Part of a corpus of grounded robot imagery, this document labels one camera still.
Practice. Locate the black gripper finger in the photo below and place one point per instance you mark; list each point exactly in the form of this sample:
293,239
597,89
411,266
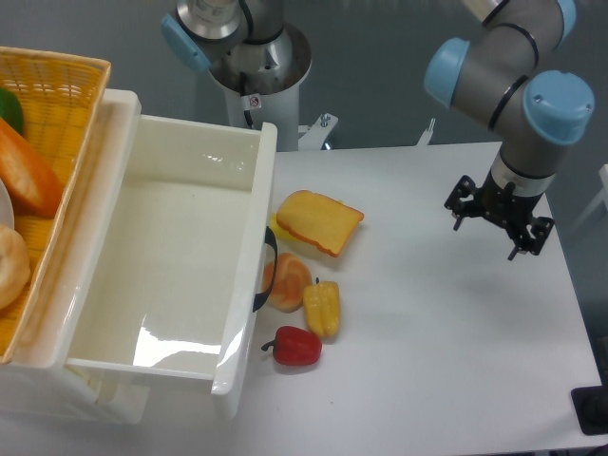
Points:
463,202
529,235

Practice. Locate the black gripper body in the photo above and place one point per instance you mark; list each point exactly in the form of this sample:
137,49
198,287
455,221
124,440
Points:
499,205

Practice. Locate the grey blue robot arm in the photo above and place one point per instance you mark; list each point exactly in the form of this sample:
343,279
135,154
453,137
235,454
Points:
495,81

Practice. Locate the toasted bread slice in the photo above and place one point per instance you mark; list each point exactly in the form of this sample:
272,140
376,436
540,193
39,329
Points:
325,223

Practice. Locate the yellow item under bread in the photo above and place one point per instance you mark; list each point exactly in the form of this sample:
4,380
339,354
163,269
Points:
279,232

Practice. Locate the round bread roll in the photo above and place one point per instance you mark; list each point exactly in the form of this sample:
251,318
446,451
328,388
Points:
291,277

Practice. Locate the yellow bell pepper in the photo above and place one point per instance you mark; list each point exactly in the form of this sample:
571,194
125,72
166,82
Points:
322,308

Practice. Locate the black device at edge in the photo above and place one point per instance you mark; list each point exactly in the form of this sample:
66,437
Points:
590,405

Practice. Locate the red bell pepper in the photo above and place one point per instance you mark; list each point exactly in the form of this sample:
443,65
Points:
294,347

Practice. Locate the white open drawer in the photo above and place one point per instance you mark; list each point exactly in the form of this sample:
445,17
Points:
172,303

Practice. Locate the yellow woven basket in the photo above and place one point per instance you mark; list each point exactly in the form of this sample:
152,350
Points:
60,95

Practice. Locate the orange baguette loaf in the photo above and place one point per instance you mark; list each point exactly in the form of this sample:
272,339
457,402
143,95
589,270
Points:
28,177

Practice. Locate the pale round bun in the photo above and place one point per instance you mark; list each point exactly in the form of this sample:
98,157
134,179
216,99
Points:
15,270

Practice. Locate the green pepper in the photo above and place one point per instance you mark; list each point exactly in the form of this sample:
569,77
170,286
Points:
11,111

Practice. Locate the white drawer cabinet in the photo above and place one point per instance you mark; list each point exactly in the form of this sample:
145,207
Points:
39,379

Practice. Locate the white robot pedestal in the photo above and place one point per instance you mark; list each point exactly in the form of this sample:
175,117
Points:
261,84

